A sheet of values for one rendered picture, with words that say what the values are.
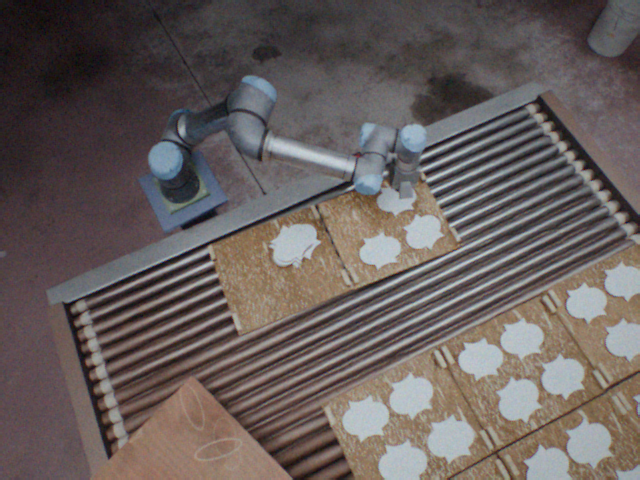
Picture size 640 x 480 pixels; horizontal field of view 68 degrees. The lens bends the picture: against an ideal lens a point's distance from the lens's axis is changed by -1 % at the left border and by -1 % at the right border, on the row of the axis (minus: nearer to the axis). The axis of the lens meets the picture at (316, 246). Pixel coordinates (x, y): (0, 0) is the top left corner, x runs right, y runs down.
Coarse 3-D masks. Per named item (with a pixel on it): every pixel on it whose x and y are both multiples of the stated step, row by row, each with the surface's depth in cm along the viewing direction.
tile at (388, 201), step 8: (384, 192) 177; (392, 192) 177; (384, 200) 176; (392, 200) 176; (400, 200) 176; (408, 200) 176; (384, 208) 175; (392, 208) 175; (400, 208) 175; (408, 208) 175
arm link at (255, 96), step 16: (256, 80) 142; (240, 96) 141; (256, 96) 140; (272, 96) 144; (176, 112) 172; (192, 112) 170; (208, 112) 156; (224, 112) 150; (256, 112) 139; (176, 128) 167; (192, 128) 163; (208, 128) 159; (224, 128) 157; (192, 144) 170
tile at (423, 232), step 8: (416, 216) 173; (424, 216) 173; (432, 216) 173; (416, 224) 172; (424, 224) 172; (432, 224) 172; (408, 232) 171; (416, 232) 171; (424, 232) 171; (432, 232) 171; (408, 240) 170; (416, 240) 170; (424, 240) 170; (432, 240) 170; (416, 248) 169
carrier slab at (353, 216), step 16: (352, 192) 179; (416, 192) 178; (336, 208) 177; (352, 208) 176; (368, 208) 176; (416, 208) 176; (432, 208) 176; (336, 224) 174; (352, 224) 174; (368, 224) 174; (384, 224) 174; (400, 224) 174; (448, 224) 173; (336, 240) 172; (352, 240) 172; (400, 240) 171; (448, 240) 171; (352, 256) 169; (400, 256) 169; (416, 256) 169; (432, 256) 169; (368, 272) 167; (384, 272) 167
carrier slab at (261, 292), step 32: (288, 224) 174; (320, 224) 174; (224, 256) 170; (256, 256) 170; (320, 256) 169; (224, 288) 166; (256, 288) 165; (288, 288) 165; (320, 288) 165; (352, 288) 165; (256, 320) 161
